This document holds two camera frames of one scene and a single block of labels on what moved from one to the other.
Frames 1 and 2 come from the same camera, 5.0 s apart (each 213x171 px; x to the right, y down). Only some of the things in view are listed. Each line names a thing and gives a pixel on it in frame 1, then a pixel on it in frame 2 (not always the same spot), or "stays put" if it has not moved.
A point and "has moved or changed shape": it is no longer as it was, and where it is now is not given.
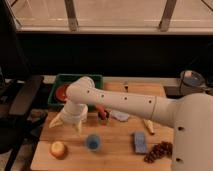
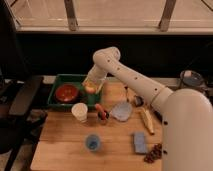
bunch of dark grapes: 158,151 stays put
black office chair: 18,86 stays put
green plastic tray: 67,79 stays put
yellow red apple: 57,149 has moved or changed shape
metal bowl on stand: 191,82 stays put
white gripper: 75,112 → 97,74
